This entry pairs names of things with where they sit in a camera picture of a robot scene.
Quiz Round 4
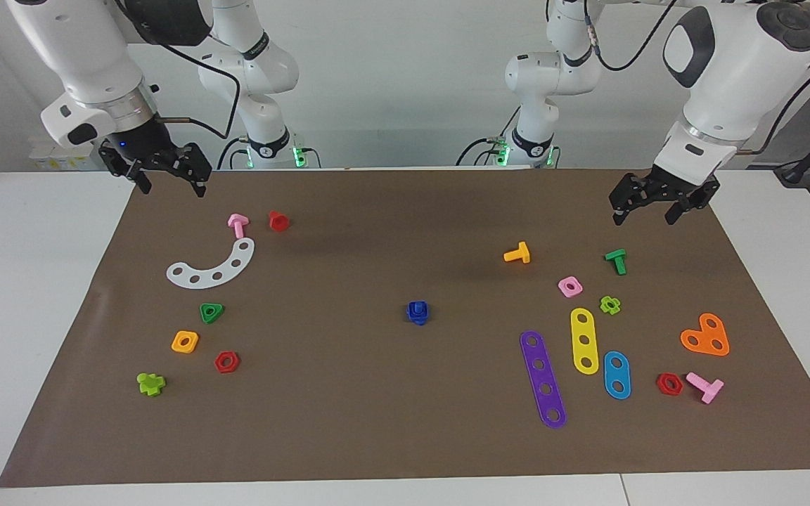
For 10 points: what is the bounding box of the white background box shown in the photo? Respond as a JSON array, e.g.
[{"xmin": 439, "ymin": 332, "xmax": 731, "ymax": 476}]
[{"xmin": 29, "ymin": 137, "xmax": 107, "ymax": 171}]

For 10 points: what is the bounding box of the white curved five-hole plate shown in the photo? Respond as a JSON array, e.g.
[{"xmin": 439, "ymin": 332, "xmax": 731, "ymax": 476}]
[{"xmin": 166, "ymin": 238, "xmax": 256, "ymax": 290}]

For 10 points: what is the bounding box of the yellow three-hole plate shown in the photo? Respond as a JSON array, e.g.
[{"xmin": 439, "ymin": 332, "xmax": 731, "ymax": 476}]
[{"xmin": 570, "ymin": 308, "xmax": 600, "ymax": 375}]

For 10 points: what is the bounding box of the orange three-hole angled plate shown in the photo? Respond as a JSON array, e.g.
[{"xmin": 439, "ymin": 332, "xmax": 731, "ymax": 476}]
[{"xmin": 680, "ymin": 313, "xmax": 731, "ymax": 357}]

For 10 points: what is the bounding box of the blue two-hole plate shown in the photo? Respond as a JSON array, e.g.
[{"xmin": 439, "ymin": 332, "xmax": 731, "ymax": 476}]
[{"xmin": 603, "ymin": 351, "xmax": 632, "ymax": 401}]

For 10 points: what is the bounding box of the purple four-hole plate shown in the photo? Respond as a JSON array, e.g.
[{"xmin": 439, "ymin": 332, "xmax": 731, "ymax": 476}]
[{"xmin": 520, "ymin": 330, "xmax": 567, "ymax": 429}]

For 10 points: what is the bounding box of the brown table mat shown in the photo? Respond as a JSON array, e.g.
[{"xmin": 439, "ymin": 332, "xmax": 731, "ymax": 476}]
[{"xmin": 0, "ymin": 167, "xmax": 810, "ymax": 489}]

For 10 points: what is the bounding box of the black base cable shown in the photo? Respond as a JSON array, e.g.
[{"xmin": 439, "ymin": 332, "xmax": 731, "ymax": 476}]
[
  {"xmin": 217, "ymin": 137, "xmax": 251, "ymax": 170},
  {"xmin": 456, "ymin": 105, "xmax": 520, "ymax": 167}
]

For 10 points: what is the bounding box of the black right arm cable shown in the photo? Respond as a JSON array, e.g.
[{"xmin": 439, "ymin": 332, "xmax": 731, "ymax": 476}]
[{"xmin": 113, "ymin": 0, "xmax": 243, "ymax": 140}]

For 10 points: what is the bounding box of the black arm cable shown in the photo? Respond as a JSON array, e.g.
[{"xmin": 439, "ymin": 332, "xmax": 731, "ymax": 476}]
[
  {"xmin": 113, "ymin": 0, "xmax": 243, "ymax": 140},
  {"xmin": 581, "ymin": 0, "xmax": 810, "ymax": 155}
]

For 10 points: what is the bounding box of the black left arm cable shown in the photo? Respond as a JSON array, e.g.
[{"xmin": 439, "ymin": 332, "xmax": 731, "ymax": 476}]
[{"xmin": 581, "ymin": 0, "xmax": 810, "ymax": 155}]

